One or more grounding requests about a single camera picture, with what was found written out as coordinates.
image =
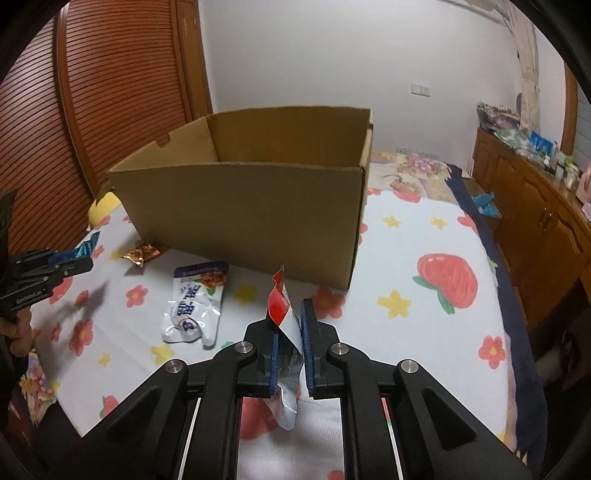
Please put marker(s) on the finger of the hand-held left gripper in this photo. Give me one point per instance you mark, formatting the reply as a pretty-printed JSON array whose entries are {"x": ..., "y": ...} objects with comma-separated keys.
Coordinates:
[
  {"x": 64, "y": 257},
  {"x": 76, "y": 267}
]

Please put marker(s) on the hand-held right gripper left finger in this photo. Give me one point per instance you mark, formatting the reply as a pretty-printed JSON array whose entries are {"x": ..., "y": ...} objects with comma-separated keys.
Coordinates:
[{"x": 275, "y": 364}]

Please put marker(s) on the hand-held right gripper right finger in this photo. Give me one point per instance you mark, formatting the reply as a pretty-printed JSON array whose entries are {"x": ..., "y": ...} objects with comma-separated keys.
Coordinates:
[{"x": 307, "y": 350}]

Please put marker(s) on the shiny blue snack packet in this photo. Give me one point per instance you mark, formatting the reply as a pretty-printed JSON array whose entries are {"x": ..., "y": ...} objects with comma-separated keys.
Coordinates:
[{"x": 87, "y": 247}]

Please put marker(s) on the red and white snack packet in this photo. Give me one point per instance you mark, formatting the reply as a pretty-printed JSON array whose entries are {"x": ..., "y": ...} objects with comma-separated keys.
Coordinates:
[{"x": 279, "y": 304}]

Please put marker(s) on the cardboard box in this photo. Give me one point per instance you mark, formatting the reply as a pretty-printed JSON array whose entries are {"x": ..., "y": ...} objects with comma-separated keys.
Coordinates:
[{"x": 240, "y": 217}]

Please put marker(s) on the person's left hand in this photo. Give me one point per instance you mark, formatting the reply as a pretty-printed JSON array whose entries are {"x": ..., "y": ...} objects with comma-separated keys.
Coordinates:
[{"x": 18, "y": 337}]

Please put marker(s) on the yellow plush toy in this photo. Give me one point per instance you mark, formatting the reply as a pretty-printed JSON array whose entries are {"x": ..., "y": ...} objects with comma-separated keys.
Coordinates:
[{"x": 101, "y": 210}]

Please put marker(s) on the small orange snack packet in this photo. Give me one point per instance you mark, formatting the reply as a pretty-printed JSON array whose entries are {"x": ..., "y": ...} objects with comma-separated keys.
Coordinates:
[{"x": 143, "y": 253}]

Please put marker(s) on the white and blue snack packet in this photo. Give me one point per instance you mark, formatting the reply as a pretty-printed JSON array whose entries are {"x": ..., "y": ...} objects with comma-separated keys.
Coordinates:
[{"x": 194, "y": 300}]

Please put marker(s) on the white floral bedsheet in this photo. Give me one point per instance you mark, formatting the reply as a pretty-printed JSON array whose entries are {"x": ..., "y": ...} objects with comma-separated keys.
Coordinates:
[{"x": 406, "y": 240}]

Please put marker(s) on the wooden slatted wardrobe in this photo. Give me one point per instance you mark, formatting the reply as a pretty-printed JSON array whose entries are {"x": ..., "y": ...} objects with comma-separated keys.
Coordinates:
[{"x": 115, "y": 69}]

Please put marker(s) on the dark blue blanket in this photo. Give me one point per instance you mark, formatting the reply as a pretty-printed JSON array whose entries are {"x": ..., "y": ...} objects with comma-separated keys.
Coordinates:
[{"x": 517, "y": 323}]

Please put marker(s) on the floral quilt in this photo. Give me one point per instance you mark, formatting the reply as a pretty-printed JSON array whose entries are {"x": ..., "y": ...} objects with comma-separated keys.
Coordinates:
[{"x": 415, "y": 166}]

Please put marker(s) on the blue plastic bag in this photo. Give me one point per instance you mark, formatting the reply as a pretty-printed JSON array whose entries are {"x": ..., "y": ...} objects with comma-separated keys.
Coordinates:
[{"x": 487, "y": 204}]

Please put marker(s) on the wooden cabinet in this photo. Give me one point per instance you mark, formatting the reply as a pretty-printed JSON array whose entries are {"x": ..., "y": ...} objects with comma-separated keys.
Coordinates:
[{"x": 531, "y": 203}]

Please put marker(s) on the green patterned cloth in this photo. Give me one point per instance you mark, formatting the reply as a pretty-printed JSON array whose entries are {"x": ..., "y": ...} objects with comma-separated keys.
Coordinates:
[{"x": 516, "y": 138}]

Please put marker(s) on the pile of folded cloths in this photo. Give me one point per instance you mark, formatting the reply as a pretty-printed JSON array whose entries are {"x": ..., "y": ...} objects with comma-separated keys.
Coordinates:
[{"x": 496, "y": 115}]

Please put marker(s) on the blue box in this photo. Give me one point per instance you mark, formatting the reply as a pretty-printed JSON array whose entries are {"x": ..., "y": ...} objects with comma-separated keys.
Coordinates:
[{"x": 542, "y": 143}]

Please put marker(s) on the group of small bottles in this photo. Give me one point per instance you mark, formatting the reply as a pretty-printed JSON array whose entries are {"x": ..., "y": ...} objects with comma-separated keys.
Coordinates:
[{"x": 563, "y": 168}]

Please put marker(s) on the pink container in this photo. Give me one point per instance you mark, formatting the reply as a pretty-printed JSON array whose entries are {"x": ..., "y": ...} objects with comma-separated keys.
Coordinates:
[{"x": 585, "y": 189}]

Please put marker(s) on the white window blind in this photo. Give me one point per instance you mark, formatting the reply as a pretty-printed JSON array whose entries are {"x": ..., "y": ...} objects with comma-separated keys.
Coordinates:
[{"x": 584, "y": 129}]

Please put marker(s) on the beige curtain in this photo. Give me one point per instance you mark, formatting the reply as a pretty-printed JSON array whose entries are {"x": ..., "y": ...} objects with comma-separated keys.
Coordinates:
[{"x": 528, "y": 69}]

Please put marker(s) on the white wall switch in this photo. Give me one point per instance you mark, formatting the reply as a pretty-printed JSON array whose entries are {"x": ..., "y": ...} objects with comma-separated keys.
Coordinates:
[{"x": 420, "y": 90}]

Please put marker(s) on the wooden window frame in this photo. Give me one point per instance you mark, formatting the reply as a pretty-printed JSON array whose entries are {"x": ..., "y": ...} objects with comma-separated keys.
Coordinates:
[{"x": 570, "y": 110}]

